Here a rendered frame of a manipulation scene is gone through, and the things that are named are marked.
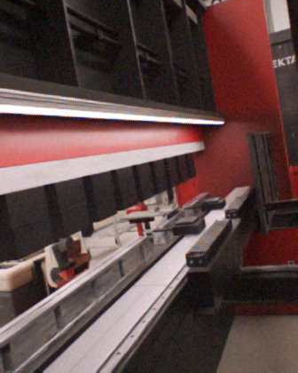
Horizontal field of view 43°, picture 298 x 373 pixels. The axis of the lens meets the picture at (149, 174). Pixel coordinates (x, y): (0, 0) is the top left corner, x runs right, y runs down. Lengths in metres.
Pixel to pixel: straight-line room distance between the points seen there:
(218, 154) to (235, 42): 0.80
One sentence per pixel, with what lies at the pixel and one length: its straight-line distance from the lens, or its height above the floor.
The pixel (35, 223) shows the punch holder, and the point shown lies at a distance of 1.05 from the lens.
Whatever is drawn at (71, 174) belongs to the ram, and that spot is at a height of 1.30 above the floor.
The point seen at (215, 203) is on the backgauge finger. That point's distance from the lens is 1.98.
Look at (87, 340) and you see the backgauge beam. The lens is 0.83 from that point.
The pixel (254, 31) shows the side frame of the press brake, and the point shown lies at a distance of 2.90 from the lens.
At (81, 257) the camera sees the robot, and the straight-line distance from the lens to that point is 2.37.
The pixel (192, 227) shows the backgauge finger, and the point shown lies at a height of 1.01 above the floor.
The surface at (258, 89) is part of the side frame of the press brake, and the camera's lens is 2.84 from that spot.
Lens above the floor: 1.32
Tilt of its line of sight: 3 degrees down
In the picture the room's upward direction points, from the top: 10 degrees counter-clockwise
